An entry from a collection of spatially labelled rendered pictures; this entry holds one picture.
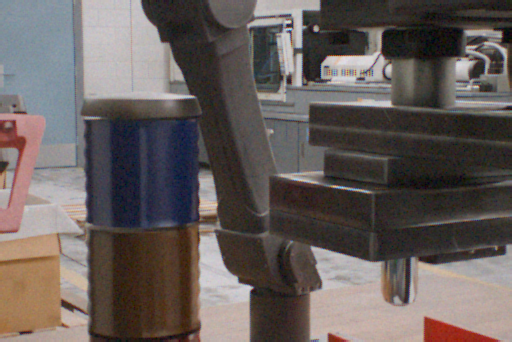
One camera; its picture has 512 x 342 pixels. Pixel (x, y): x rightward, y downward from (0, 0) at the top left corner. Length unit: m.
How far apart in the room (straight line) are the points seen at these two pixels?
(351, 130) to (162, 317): 0.28
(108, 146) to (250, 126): 0.64
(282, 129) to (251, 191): 8.79
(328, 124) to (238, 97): 0.35
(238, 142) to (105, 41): 11.07
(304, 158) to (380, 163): 8.87
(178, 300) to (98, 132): 0.06
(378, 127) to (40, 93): 11.21
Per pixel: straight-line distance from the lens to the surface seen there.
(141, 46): 12.16
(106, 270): 0.33
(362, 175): 0.56
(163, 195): 0.32
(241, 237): 0.98
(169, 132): 0.32
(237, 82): 0.94
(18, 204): 0.67
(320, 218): 0.56
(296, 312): 1.02
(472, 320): 1.25
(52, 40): 11.79
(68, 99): 11.84
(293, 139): 9.58
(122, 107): 0.32
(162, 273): 0.32
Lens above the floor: 1.21
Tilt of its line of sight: 6 degrees down
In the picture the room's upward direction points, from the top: straight up
